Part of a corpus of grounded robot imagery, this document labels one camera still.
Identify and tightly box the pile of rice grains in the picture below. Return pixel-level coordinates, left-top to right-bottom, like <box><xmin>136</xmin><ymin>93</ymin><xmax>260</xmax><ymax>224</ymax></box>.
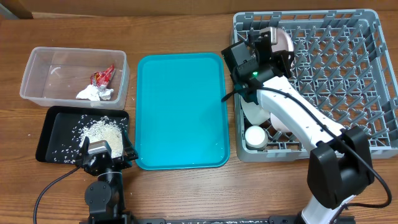
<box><xmin>51</xmin><ymin>114</ymin><xmax>128</xmax><ymax>164</ymax></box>

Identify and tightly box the grey dishwasher rack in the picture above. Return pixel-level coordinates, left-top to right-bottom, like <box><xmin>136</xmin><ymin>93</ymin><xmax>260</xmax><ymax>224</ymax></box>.
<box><xmin>232</xmin><ymin>9</ymin><xmax>397</xmax><ymax>159</ymax></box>

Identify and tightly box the clear plastic bin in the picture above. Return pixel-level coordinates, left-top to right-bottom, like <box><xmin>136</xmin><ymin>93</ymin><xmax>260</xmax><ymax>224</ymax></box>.
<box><xmin>19</xmin><ymin>47</ymin><xmax>130</xmax><ymax>110</ymax></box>

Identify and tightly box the red snack wrapper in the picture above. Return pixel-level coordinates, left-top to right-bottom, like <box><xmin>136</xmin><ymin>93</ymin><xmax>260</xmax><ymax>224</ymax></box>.
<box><xmin>90</xmin><ymin>64</ymin><xmax>115</xmax><ymax>88</ymax></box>

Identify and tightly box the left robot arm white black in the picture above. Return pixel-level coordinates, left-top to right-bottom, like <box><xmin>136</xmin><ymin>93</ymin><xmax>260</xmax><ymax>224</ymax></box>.
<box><xmin>76</xmin><ymin>129</ymin><xmax>138</xmax><ymax>223</ymax></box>

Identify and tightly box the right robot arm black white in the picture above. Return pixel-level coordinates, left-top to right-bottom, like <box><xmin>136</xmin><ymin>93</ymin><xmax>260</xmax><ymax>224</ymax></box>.
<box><xmin>221</xmin><ymin>27</ymin><xmax>375</xmax><ymax>223</ymax></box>

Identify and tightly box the teal plastic tray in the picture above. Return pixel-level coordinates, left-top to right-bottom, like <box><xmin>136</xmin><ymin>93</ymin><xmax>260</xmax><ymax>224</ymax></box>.
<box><xmin>135</xmin><ymin>53</ymin><xmax>230</xmax><ymax>170</ymax></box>

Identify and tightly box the white round plate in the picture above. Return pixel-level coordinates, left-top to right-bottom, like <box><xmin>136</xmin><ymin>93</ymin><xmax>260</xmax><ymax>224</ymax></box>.
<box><xmin>259</xmin><ymin>27</ymin><xmax>294</xmax><ymax>52</ymax></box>

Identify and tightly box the grey small bowl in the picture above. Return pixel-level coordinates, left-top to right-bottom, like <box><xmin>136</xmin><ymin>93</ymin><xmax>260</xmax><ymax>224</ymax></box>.
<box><xmin>240</xmin><ymin>96</ymin><xmax>271</xmax><ymax>126</ymax></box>

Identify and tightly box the black rail at bottom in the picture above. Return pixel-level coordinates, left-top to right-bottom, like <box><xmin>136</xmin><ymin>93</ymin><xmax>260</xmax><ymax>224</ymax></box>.
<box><xmin>79</xmin><ymin>214</ymin><xmax>355</xmax><ymax>224</ymax></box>

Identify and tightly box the black plastic tray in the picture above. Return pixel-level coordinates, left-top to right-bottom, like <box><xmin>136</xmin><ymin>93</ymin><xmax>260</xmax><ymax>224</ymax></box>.
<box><xmin>35</xmin><ymin>106</ymin><xmax>129</xmax><ymax>164</ymax></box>

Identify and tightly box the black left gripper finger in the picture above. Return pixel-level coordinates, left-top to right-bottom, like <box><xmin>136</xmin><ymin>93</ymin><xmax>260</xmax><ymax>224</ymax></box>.
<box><xmin>123</xmin><ymin>129</ymin><xmax>139</xmax><ymax>161</ymax></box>
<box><xmin>80</xmin><ymin>137</ymin><xmax>90</xmax><ymax>159</ymax></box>

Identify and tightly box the white paper cup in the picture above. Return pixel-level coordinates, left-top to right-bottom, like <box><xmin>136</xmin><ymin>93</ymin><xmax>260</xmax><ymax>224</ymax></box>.
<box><xmin>244</xmin><ymin>126</ymin><xmax>268</xmax><ymax>150</ymax></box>

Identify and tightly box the white tissue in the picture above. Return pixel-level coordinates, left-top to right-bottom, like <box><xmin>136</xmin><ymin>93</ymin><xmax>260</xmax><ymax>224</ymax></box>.
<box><xmin>76</xmin><ymin>84</ymin><xmax>114</xmax><ymax>101</ymax></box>

